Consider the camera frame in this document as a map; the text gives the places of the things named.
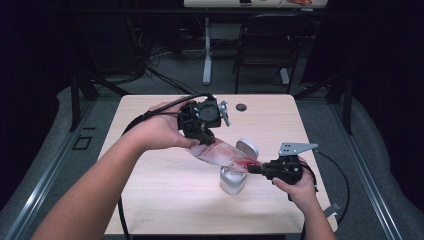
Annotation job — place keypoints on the aluminium rail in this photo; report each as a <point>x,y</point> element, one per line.
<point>380,200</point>
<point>50,170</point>

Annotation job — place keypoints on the black metal stand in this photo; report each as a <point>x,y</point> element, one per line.
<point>348,106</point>
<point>75,100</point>

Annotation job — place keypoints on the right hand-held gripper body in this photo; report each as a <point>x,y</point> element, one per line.
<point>286,168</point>

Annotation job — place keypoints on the white desk with white legs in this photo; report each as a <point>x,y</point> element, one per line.
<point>207,50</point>

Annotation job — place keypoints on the person's left hand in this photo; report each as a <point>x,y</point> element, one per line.
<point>160,130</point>

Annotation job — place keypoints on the person's right hand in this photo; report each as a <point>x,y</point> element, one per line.
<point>305,193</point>

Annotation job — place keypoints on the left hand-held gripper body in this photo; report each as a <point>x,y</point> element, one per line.
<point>200,116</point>

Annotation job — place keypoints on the black folding chair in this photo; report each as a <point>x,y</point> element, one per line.
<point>266,46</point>

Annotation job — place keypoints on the grey tape strip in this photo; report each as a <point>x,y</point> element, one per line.
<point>333,209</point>

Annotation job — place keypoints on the red and clear snack pouch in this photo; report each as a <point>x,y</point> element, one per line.
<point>220,155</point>

